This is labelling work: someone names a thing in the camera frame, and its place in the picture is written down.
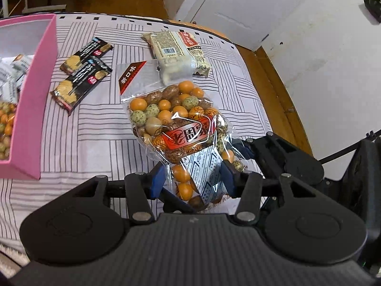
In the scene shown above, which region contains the large white noodle packet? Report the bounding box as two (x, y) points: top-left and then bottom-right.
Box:
(142, 31), (212, 85)

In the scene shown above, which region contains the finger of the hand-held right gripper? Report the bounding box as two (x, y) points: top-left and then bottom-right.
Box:
(238, 131), (325, 187)

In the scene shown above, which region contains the black wall object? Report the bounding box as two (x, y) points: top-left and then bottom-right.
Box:
(364, 0), (381, 24)

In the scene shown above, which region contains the pink cardboard box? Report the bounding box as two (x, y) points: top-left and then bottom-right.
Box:
(0, 13), (58, 181)

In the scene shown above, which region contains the small silver snack packet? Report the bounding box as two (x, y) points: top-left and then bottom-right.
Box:
(0, 59), (18, 81)
(0, 77), (21, 105)
(12, 54), (33, 75)

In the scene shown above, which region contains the white door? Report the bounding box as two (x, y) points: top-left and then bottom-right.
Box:
(175, 0), (326, 52)

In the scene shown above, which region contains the black cracker packet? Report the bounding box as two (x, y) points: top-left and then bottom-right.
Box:
(60, 38), (114, 75)
(50, 59), (113, 116)

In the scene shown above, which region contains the black cable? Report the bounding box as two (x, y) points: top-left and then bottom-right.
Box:
(317, 129), (381, 163)

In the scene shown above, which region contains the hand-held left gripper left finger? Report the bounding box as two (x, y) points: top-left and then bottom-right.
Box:
(70, 164), (197, 225)

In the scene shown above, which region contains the striped bed sheet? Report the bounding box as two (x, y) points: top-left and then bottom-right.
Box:
(0, 13), (273, 255)

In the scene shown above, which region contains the beige shaggy rug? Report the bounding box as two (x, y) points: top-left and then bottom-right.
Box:
(0, 241), (32, 279)

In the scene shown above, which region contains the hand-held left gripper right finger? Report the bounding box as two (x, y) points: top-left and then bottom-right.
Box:
(220, 160), (324, 225)

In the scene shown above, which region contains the clear bag of coated peanuts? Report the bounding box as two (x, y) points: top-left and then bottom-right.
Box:
(0, 101), (17, 160)
(116, 60), (249, 213)

